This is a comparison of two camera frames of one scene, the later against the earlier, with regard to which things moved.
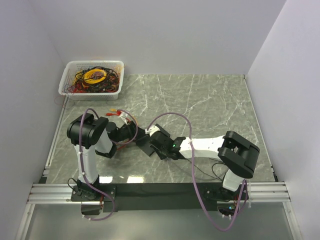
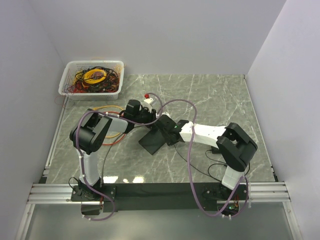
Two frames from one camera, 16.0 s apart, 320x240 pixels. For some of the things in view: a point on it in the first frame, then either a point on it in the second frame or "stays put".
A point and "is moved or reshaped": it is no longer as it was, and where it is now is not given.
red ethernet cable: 118,112 is moved or reshaped
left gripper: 131,128 to 151,115
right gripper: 162,156 to 170,142
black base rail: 157,196 stays put
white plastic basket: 92,80 stays put
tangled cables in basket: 95,80 stays put
